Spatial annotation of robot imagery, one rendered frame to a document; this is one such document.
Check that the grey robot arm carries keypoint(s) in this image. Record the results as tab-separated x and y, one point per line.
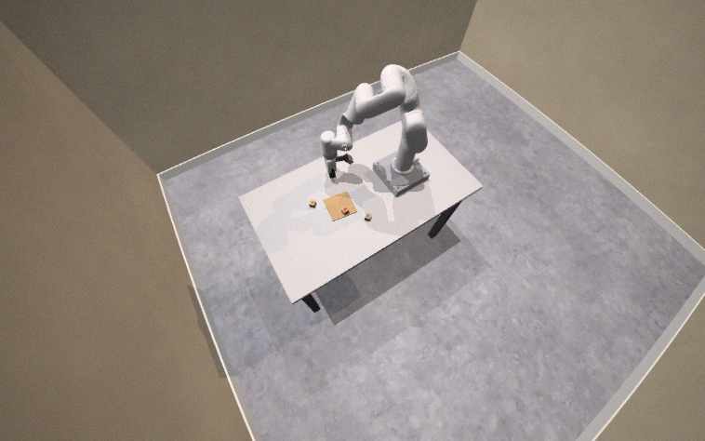
368	106

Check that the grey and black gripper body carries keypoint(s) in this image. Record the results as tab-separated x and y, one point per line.
331	164

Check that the tan flat square mat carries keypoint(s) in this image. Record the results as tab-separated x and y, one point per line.
335	203

